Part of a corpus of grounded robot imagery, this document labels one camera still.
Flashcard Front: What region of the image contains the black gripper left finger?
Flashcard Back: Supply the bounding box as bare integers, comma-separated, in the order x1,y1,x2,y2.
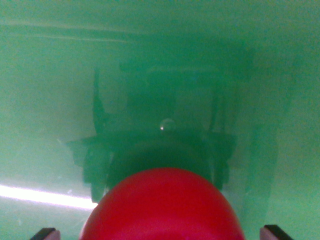
29,227,62,240

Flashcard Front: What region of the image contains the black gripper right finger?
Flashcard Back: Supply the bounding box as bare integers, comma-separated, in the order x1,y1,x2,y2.
259,224,294,240

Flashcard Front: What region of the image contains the red round fruit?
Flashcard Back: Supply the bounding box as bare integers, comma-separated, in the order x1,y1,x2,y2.
78,167,246,240

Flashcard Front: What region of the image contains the green plastic bin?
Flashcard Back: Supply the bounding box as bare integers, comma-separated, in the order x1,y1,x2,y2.
0,0,320,240

